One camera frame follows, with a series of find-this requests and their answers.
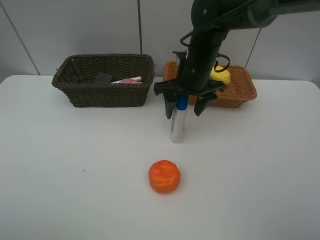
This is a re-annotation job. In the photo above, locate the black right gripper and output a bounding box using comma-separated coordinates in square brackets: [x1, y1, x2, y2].
[153, 79, 226, 119]

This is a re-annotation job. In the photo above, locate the white tube blue cap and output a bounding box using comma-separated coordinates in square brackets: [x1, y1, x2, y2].
[170, 94, 189, 144]

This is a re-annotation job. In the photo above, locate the yellow lemon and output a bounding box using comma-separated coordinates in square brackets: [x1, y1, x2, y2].
[209, 65, 231, 86]

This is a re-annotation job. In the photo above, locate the pink lotion bottle white cap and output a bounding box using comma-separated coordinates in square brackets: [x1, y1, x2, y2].
[117, 77, 141, 85]

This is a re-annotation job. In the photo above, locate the white marker pink cap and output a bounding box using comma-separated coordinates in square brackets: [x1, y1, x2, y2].
[109, 76, 144, 85]

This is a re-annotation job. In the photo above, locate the black felt board eraser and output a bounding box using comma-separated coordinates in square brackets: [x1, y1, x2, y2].
[93, 72, 112, 84]

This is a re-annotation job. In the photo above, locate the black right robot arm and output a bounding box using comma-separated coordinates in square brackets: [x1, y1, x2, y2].
[154, 0, 320, 119]

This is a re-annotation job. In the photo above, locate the orange wicker basket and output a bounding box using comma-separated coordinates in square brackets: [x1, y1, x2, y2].
[163, 61, 257, 109]

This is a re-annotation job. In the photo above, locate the orange tangerine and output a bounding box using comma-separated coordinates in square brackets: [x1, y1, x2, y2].
[148, 160, 181, 194]

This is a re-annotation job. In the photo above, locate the dark brown wicker basket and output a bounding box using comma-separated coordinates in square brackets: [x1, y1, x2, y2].
[52, 53, 155, 108]

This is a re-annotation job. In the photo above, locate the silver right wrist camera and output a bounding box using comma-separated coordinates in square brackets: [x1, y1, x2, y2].
[172, 50, 188, 65]

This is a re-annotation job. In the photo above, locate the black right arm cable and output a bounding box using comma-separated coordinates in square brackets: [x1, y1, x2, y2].
[179, 0, 258, 73]

